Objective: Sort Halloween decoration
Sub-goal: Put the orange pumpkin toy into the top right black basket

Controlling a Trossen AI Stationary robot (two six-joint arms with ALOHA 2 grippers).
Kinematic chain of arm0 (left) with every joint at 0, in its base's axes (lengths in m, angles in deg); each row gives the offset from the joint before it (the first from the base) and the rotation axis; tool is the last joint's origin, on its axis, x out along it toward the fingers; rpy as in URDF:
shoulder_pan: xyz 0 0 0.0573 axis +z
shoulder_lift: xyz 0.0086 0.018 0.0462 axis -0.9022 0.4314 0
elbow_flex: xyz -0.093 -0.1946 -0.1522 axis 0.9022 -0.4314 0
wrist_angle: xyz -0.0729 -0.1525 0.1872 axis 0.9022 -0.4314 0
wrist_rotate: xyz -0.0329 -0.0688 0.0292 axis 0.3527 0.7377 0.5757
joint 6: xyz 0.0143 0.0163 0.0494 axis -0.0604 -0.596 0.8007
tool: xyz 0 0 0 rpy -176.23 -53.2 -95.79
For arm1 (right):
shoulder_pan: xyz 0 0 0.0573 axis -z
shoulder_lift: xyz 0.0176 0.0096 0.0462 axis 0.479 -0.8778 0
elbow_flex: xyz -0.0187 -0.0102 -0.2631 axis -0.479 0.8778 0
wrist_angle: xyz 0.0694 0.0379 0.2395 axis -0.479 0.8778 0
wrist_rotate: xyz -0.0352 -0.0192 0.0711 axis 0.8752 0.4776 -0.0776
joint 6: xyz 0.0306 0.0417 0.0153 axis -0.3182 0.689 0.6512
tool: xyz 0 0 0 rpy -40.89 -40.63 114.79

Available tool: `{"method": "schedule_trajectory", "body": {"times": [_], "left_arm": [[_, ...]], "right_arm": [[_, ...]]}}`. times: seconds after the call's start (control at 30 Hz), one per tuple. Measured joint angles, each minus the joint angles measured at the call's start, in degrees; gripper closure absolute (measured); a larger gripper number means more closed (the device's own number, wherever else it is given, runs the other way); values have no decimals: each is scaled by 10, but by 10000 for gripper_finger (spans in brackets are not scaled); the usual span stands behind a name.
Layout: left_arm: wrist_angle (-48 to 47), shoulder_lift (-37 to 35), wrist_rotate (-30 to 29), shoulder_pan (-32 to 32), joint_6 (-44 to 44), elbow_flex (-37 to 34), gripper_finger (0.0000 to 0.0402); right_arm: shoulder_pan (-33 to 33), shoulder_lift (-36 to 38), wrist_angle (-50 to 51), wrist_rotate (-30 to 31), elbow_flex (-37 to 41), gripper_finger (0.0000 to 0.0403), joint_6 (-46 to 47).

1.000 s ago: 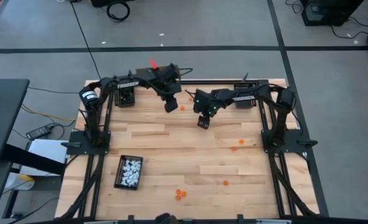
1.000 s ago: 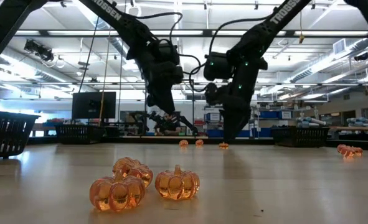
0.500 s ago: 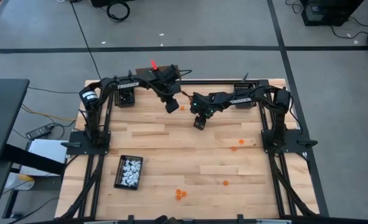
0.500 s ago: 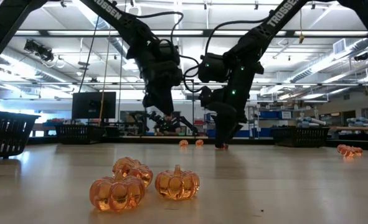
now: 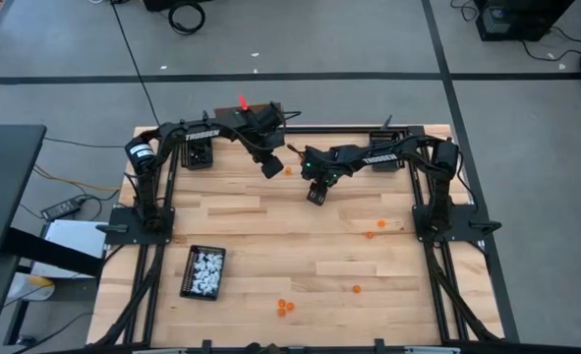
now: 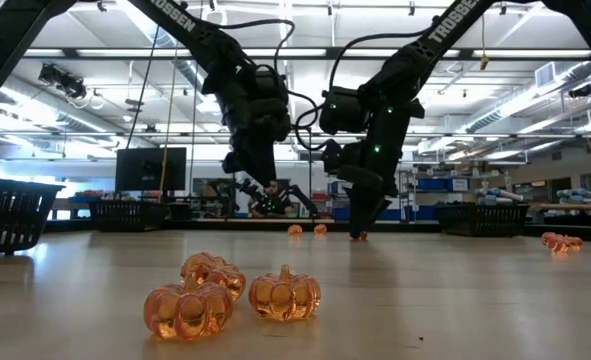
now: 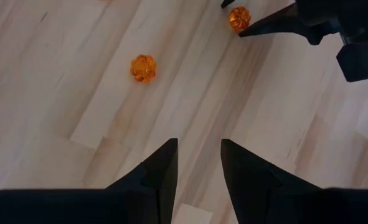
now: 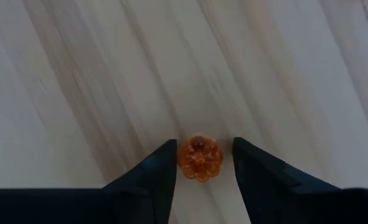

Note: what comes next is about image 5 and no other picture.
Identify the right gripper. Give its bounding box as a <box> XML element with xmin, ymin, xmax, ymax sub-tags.
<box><xmin>300</xmin><ymin>145</ymin><xmax>358</xmax><ymax>207</ymax></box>

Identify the black power adapter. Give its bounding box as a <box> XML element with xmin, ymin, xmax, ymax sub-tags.
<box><xmin>40</xmin><ymin>195</ymin><xmax>87</xmax><ymax>222</ymax></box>

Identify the white box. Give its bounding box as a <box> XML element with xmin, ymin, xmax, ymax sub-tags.
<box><xmin>29</xmin><ymin>218</ymin><xmax>110</xmax><ymax>279</ymax></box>

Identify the brown cardboard box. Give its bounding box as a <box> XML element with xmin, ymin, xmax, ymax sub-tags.
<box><xmin>213</xmin><ymin>101</ymin><xmax>287</xmax><ymax>127</ymax></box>

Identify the yellow object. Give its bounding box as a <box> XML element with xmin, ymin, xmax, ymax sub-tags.
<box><xmin>28</xmin><ymin>274</ymin><xmax>56</xmax><ymax>292</ymax></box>

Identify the black desk crossbar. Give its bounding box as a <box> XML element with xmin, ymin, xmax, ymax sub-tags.
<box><xmin>2</xmin><ymin>227</ymin><xmax>105</xmax><ymax>279</ymax></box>

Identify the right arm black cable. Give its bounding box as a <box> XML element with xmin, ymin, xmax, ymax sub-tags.
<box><xmin>287</xmin><ymin>142</ymin><xmax>311</xmax><ymax>163</ymax></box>

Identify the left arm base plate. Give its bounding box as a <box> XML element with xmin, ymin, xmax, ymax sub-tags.
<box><xmin>95</xmin><ymin>206</ymin><xmax>176</xmax><ymax>246</ymax></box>

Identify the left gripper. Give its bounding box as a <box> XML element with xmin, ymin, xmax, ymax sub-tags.
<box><xmin>244</xmin><ymin>101</ymin><xmax>287</xmax><ymax>180</ymax></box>

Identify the black equipment cart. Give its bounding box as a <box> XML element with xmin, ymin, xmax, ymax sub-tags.
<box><xmin>473</xmin><ymin>0</ymin><xmax>577</xmax><ymax>43</ymax></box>

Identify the black desk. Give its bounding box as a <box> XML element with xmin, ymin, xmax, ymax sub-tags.
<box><xmin>0</xmin><ymin>123</ymin><xmax>48</xmax><ymax>263</ymax></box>

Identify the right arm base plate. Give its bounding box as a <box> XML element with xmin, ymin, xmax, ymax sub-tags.
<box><xmin>412</xmin><ymin>204</ymin><xmax>502</xmax><ymax>244</ymax></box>

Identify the black plastic mesh basket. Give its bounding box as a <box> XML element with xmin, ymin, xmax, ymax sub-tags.
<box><xmin>179</xmin><ymin>244</ymin><xmax>227</xmax><ymax>302</ymax></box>
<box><xmin>368</xmin><ymin>128</ymin><xmax>405</xmax><ymax>173</ymax></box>
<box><xmin>180</xmin><ymin>139</ymin><xmax>214</xmax><ymax>172</ymax></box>

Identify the yellow floor cable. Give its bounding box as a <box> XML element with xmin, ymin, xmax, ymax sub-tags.
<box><xmin>32</xmin><ymin>164</ymin><xmax>122</xmax><ymax>193</ymax></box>

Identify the black coiled cable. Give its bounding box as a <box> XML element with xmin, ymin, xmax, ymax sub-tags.
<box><xmin>167</xmin><ymin>0</ymin><xmax>207</xmax><ymax>36</ymax></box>

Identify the white bag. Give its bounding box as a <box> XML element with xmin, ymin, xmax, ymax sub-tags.
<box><xmin>5</xmin><ymin>271</ymin><xmax>56</xmax><ymax>302</ymax></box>

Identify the thin black floor cable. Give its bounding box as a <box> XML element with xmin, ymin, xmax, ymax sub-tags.
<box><xmin>108</xmin><ymin>0</ymin><xmax>162</xmax><ymax>127</ymax></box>
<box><xmin>42</xmin><ymin>136</ymin><xmax>132</xmax><ymax>149</ymax></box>
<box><xmin>519</xmin><ymin>25</ymin><xmax>581</xmax><ymax>64</ymax></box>

